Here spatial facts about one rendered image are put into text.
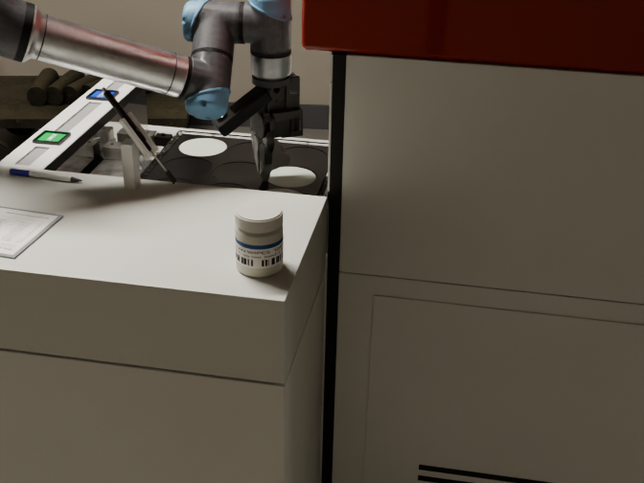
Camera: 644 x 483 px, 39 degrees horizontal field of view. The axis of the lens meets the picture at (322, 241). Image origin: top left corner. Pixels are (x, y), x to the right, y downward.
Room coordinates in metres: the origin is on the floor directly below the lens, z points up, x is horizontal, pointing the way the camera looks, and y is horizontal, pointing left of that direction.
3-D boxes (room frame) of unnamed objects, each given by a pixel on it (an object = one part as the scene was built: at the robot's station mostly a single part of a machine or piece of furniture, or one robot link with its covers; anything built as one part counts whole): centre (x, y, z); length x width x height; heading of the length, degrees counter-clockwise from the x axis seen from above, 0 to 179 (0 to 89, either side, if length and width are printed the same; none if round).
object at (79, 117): (1.80, 0.52, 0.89); 0.55 x 0.09 x 0.14; 170
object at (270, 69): (1.64, 0.10, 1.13); 0.08 x 0.08 x 0.05
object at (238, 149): (1.68, 0.17, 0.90); 0.34 x 0.34 x 0.01; 80
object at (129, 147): (1.45, 0.32, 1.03); 0.06 x 0.04 x 0.13; 80
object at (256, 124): (1.64, 0.10, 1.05); 0.09 x 0.08 x 0.12; 115
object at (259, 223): (1.18, 0.09, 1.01); 0.07 x 0.07 x 0.10
